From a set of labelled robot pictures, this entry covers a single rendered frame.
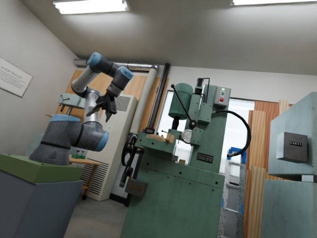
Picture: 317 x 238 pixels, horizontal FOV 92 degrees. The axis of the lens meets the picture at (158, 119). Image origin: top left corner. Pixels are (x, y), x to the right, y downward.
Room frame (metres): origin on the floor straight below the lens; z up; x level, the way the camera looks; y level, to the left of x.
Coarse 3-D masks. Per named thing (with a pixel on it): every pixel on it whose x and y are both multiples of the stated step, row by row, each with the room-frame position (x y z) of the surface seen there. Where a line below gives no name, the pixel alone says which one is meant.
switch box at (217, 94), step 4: (216, 88) 1.15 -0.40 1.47; (220, 88) 1.11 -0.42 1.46; (224, 88) 1.11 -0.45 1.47; (228, 88) 1.10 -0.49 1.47; (216, 92) 1.12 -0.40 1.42; (220, 92) 1.11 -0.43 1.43; (224, 92) 1.11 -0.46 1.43; (228, 92) 1.10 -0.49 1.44; (216, 96) 1.12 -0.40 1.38; (220, 96) 1.11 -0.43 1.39; (224, 96) 1.11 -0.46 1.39; (216, 100) 1.12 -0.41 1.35; (224, 100) 1.11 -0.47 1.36; (216, 104) 1.13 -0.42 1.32; (220, 104) 1.11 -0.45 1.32; (224, 104) 1.11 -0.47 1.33
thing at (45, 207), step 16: (0, 176) 0.81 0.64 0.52; (16, 176) 0.78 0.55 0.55; (0, 192) 0.79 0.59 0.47; (16, 192) 0.77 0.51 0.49; (32, 192) 0.74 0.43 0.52; (48, 192) 0.81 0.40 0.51; (64, 192) 0.90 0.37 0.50; (0, 208) 0.78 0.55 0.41; (16, 208) 0.75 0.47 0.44; (32, 208) 0.77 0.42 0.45; (48, 208) 0.85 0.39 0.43; (64, 208) 0.95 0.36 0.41; (0, 224) 0.77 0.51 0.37; (16, 224) 0.74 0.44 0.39; (32, 224) 0.80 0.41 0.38; (48, 224) 0.88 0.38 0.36; (64, 224) 0.99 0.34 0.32
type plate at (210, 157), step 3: (198, 153) 1.19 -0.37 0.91; (201, 153) 1.18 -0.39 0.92; (198, 156) 1.19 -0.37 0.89; (201, 156) 1.18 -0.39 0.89; (204, 156) 1.18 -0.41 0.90; (207, 156) 1.17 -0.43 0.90; (210, 156) 1.17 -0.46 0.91; (213, 156) 1.17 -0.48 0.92; (198, 159) 1.18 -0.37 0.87; (201, 159) 1.18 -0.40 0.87; (204, 159) 1.18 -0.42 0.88; (207, 159) 1.17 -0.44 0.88; (210, 159) 1.17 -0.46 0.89; (207, 162) 1.17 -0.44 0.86; (210, 162) 1.17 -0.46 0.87
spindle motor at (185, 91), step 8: (176, 88) 1.28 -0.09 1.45; (184, 88) 1.25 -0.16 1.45; (192, 88) 1.28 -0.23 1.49; (176, 96) 1.27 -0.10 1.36; (184, 96) 1.25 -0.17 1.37; (176, 104) 1.26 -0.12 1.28; (184, 104) 1.26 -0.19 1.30; (168, 112) 1.32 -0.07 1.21; (176, 112) 1.25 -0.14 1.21; (184, 112) 1.26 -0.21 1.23
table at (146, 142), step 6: (144, 138) 0.98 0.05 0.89; (150, 138) 0.97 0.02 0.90; (138, 144) 1.20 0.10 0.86; (144, 144) 0.98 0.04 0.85; (150, 144) 0.97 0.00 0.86; (156, 144) 0.97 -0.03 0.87; (162, 144) 0.96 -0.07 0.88; (168, 144) 0.95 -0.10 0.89; (174, 144) 0.95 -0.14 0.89; (156, 150) 1.05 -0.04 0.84; (162, 150) 0.96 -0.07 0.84; (168, 150) 0.95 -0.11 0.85; (174, 150) 1.14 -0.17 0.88
